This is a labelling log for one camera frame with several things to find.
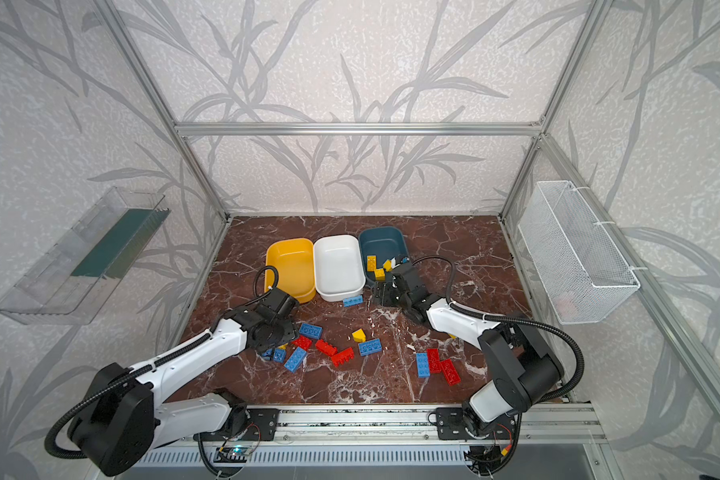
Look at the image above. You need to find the small yellow brick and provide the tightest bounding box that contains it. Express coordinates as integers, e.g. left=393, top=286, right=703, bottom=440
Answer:
left=352, top=329, right=367, bottom=343

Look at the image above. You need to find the blue brick group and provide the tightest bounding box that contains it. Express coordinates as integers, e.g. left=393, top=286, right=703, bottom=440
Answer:
left=415, top=352, right=431, bottom=378

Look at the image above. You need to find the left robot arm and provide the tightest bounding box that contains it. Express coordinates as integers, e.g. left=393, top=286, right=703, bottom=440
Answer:
left=44, top=287, right=298, bottom=477

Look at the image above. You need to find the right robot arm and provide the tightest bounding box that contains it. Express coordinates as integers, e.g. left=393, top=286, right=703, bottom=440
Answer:
left=372, top=260, right=585, bottom=439

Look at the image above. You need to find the red brick upper left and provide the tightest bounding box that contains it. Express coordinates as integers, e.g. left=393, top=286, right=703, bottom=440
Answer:
left=292, top=335, right=313, bottom=351

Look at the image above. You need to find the red brick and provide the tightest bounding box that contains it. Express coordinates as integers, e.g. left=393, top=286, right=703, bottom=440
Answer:
left=316, top=339, right=338, bottom=357
left=440, top=359, right=461, bottom=386
left=426, top=348, right=443, bottom=374
left=331, top=347, right=355, bottom=367
left=292, top=335, right=313, bottom=351

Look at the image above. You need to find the teal plastic bin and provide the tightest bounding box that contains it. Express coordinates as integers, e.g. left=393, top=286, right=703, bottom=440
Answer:
left=358, top=226, right=409, bottom=268

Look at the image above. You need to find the blue brick by white bin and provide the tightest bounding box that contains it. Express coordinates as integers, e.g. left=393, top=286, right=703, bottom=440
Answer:
left=342, top=295, right=363, bottom=307

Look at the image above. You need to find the white plastic bin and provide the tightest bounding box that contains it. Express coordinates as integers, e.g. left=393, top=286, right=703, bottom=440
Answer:
left=313, top=234, right=366, bottom=302

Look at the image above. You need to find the yellow plastic bin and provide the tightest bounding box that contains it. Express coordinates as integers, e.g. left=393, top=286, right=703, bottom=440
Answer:
left=266, top=238, right=316, bottom=304

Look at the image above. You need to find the red brick right upper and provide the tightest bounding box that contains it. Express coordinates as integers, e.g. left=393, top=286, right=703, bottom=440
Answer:
left=426, top=348, right=443, bottom=374

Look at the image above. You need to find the red brick lower middle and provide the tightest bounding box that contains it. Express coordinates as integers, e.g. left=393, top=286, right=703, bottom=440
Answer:
left=331, top=347, right=355, bottom=367

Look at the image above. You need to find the red brick right lower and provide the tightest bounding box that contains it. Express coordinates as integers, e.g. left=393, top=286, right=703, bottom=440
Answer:
left=440, top=359, right=461, bottom=386

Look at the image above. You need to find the green circuit board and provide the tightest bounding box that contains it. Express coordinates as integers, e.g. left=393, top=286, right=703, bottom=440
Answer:
left=214, top=446, right=254, bottom=465

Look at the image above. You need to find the right base wiring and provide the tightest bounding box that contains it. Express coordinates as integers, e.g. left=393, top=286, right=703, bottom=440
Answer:
left=464, top=440, right=520, bottom=478

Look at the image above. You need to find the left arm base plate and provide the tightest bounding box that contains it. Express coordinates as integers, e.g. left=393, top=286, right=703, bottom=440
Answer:
left=217, top=408, right=280, bottom=442

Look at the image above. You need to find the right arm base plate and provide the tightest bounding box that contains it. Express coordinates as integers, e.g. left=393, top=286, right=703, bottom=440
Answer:
left=427, top=407, right=518, bottom=444

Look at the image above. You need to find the white wire mesh basket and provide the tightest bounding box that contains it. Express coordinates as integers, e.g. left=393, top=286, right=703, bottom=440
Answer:
left=518, top=180, right=640, bottom=325

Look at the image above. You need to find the aluminium front rail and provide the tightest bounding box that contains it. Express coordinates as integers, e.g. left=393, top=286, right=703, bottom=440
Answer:
left=128, top=403, right=607, bottom=448

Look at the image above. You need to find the clear plastic wall tray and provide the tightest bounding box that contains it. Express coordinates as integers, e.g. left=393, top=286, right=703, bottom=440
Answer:
left=0, top=187, right=170, bottom=325

